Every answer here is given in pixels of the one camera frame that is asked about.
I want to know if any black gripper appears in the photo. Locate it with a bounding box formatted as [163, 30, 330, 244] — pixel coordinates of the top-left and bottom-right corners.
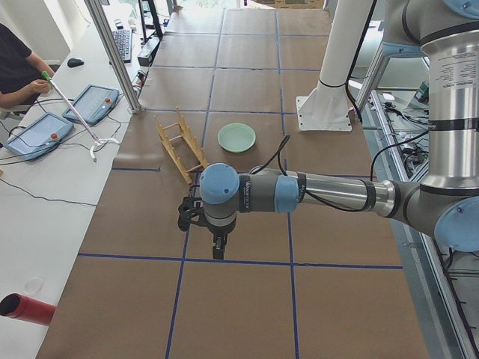
[212, 227, 228, 260]

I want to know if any light green ceramic plate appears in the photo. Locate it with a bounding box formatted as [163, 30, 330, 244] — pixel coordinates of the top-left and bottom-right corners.
[217, 123, 256, 153]

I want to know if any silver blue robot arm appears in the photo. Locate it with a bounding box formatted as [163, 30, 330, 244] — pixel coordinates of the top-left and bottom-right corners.
[178, 1, 478, 259]

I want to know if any wooden dish rack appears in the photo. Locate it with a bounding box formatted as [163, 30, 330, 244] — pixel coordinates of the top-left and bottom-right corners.
[156, 108, 210, 185]

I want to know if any blue teach pendant far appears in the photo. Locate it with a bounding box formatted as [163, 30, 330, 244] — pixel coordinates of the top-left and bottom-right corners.
[73, 85, 120, 126]

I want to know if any blue teach pendant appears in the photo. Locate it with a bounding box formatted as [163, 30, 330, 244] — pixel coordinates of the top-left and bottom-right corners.
[5, 112, 73, 161]
[73, 85, 120, 126]

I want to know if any red cylinder tube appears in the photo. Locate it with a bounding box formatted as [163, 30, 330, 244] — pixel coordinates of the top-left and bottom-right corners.
[1, 293, 56, 326]

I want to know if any blue teach pendant near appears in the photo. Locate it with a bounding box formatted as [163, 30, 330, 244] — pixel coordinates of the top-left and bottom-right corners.
[5, 112, 73, 161]

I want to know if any black keyboard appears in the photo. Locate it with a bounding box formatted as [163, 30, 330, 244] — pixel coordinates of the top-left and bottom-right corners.
[112, 29, 132, 63]

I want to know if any black computer mouse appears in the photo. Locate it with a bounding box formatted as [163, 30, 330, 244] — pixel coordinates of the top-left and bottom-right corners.
[67, 58, 85, 68]

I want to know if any seated person in black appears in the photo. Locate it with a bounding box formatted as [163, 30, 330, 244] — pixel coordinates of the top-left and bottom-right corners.
[1, 24, 55, 108]

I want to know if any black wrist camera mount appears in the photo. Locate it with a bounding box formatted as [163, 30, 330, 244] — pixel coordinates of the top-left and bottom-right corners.
[177, 197, 206, 232]

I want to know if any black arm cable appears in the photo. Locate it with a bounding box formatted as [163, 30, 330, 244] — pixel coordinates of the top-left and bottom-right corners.
[248, 135, 431, 212]

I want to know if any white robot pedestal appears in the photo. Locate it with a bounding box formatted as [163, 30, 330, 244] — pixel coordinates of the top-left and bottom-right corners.
[296, 0, 376, 132]

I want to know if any white reacher stick green handle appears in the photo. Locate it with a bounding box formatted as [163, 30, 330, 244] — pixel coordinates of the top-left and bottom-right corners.
[41, 71, 120, 163]

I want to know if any aluminium side frame rail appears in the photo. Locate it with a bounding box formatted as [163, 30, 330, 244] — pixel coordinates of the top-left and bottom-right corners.
[362, 90, 478, 358]

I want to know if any aluminium frame post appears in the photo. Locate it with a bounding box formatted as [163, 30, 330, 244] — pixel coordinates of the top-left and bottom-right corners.
[85, 0, 143, 114]

